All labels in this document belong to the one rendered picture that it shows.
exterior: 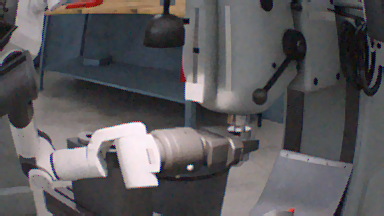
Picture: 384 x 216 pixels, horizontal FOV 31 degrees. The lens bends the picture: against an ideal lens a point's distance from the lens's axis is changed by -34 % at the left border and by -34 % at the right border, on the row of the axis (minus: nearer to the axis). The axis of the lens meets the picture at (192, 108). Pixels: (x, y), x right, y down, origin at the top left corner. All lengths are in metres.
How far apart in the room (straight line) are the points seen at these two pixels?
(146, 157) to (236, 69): 0.22
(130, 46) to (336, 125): 6.13
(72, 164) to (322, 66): 0.60
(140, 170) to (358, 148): 0.65
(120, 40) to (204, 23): 6.57
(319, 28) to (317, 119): 0.38
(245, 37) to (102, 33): 6.80
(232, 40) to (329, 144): 0.55
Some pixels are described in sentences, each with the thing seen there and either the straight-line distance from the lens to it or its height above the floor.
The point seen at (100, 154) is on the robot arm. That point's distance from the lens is 1.82.
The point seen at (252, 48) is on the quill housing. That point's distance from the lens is 1.76.
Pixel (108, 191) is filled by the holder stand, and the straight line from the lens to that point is 2.11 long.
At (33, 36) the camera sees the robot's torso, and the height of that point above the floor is 1.50.
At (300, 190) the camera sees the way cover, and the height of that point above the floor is 1.03.
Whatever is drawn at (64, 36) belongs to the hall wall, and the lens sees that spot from 9.10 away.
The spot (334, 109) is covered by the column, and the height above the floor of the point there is 1.25.
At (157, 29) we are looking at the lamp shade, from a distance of 1.63.
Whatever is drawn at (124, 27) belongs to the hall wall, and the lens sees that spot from 8.27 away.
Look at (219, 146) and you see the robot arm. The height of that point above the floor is 1.26.
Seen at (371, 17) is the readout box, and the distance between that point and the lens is 1.84.
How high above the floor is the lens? 1.74
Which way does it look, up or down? 13 degrees down
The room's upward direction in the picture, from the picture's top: 2 degrees clockwise
